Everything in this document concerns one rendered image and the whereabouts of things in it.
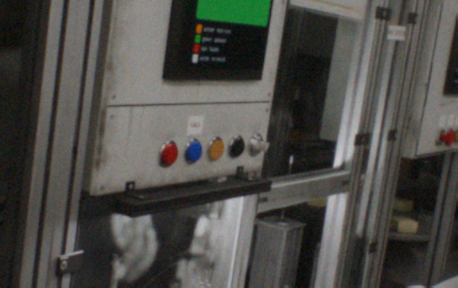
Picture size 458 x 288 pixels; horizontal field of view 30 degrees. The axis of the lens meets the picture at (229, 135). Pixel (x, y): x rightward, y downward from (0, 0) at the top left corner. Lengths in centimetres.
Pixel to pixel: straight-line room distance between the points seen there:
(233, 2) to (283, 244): 86
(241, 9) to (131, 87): 24
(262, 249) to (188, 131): 81
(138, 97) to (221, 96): 20
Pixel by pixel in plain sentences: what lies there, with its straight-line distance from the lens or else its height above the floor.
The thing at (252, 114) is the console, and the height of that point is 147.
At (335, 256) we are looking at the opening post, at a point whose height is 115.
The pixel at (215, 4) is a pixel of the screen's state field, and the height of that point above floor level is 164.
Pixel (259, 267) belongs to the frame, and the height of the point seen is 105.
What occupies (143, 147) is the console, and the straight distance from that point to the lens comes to 122.
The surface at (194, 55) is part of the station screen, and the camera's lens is 124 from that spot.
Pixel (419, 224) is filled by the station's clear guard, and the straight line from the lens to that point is 237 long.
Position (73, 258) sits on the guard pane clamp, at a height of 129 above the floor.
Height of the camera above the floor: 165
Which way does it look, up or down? 9 degrees down
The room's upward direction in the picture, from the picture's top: 8 degrees clockwise
